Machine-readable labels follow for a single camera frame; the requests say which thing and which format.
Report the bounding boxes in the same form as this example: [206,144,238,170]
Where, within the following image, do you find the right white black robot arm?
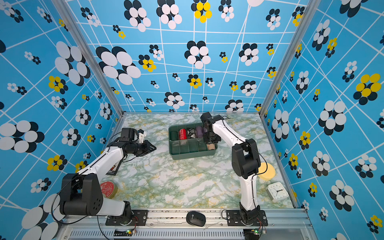
[201,112,261,225]

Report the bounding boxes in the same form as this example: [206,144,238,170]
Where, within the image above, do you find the black white argyle rolled sock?
[187,128,196,139]

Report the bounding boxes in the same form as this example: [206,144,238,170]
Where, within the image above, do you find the yellow round sponge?
[258,163,276,181]

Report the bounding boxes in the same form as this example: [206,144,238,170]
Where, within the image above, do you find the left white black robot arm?
[59,128,157,220]

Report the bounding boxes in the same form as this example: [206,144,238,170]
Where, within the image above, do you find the red rolled sock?
[178,129,188,140]

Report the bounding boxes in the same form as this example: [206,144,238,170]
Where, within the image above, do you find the aluminium front rail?
[56,209,318,240]

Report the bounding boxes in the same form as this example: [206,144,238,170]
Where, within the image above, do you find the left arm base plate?
[106,210,149,227]

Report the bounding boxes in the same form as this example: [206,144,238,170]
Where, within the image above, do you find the white alarm clock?
[267,182,290,202]

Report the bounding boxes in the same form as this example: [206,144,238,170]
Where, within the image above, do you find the green plastic organizer tray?
[168,122,218,160]

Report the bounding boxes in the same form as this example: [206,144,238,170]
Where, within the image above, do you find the left green circuit board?
[114,230,133,237]

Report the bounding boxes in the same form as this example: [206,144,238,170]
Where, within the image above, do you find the black tray with skewers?
[106,161,122,176]

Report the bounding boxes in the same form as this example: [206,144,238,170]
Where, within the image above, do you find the black computer mouse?
[186,211,206,227]

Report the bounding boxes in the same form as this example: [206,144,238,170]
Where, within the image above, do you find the right green circuit board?
[243,229,263,240]

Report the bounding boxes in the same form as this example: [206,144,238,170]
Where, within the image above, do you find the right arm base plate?
[223,210,269,228]

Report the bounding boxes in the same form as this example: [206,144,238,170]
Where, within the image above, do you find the green circuit board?
[243,229,263,240]
[114,230,133,237]

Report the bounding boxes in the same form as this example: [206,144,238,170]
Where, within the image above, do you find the beige purple striped sock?
[207,144,217,151]

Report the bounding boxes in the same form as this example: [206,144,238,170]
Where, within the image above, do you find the dark green rolled sock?
[170,131,179,141]

